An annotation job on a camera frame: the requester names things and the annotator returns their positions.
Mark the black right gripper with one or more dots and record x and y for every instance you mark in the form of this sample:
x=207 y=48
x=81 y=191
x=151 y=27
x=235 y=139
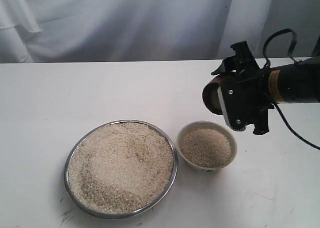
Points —
x=245 y=69

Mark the brown wooden cup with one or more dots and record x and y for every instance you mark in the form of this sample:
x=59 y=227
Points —
x=210 y=95

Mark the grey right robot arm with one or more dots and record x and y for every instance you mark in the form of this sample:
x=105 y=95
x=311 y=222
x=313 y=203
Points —
x=297 y=82

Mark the white ceramic rice bowl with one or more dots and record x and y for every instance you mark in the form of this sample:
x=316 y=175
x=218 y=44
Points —
x=206 y=146

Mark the large steel rice plate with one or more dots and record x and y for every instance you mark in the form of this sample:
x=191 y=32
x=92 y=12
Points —
x=120 y=169

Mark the white backdrop cloth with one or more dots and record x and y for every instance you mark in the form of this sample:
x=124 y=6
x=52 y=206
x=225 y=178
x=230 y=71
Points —
x=148 y=30

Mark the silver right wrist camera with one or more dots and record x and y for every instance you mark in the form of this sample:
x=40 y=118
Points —
x=233 y=102

